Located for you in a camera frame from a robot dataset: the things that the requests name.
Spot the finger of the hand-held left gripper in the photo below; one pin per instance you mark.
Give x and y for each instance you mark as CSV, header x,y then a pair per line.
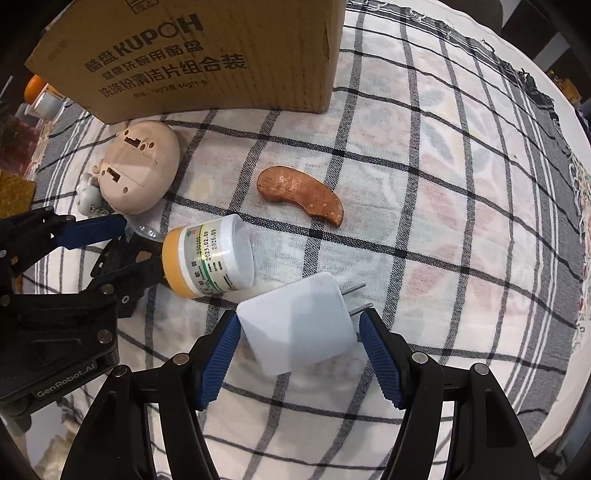
x,y
131,267
94,229

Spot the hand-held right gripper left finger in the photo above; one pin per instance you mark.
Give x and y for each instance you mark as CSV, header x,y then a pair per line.
x,y
220,355

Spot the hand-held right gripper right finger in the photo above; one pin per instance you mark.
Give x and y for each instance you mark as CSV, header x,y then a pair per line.
x,y
379,357

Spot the beige round plastic toy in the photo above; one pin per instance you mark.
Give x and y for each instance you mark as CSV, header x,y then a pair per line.
x,y
138,168

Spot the white jar with yellow lid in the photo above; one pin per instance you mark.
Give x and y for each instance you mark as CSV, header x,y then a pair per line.
x,y
217,258

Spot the white power adapter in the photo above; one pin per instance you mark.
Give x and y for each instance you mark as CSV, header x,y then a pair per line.
x,y
300,321

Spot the brown sweet potato piece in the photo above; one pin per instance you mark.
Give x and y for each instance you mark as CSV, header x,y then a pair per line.
x,y
302,196

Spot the cardboard box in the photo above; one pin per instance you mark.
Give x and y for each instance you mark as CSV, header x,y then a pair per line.
x,y
194,53

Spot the yellow sponge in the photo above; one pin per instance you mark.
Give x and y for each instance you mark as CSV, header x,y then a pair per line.
x,y
16,191

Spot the plaid checkered cloth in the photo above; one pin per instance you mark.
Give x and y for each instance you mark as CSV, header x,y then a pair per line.
x,y
415,230

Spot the white small container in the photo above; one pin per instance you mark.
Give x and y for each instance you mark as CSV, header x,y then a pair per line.
x,y
46,104

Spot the orange fruit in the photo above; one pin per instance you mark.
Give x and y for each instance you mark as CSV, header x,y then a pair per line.
x,y
35,87

